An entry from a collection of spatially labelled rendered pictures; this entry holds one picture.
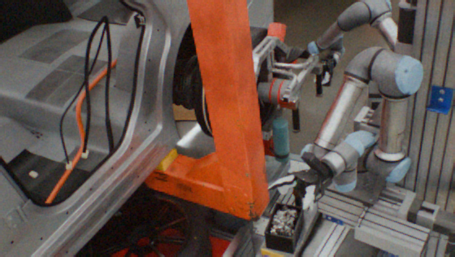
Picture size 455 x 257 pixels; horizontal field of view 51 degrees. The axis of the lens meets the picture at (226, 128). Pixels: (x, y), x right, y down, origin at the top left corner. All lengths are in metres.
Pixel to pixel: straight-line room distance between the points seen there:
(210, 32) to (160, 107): 0.70
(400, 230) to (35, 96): 1.97
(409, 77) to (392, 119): 0.19
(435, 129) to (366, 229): 0.48
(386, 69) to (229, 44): 0.55
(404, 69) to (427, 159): 0.57
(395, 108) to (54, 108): 1.73
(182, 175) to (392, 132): 1.11
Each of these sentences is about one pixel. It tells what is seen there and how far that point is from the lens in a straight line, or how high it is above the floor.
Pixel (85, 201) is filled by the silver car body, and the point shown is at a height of 0.92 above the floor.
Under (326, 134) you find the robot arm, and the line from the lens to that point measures 1.72.
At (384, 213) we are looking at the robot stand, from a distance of 2.11.
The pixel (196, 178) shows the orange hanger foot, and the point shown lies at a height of 0.69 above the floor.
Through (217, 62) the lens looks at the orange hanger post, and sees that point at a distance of 1.82.
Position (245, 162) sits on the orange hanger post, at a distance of 2.08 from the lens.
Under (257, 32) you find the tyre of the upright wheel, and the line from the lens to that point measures 2.54.
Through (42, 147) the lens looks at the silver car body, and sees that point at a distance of 2.77.
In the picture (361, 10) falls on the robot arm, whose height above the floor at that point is 1.27.
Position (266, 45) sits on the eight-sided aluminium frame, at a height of 1.10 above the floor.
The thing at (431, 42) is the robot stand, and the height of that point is 1.44.
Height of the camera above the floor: 2.30
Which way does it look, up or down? 37 degrees down
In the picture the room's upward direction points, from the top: 10 degrees counter-clockwise
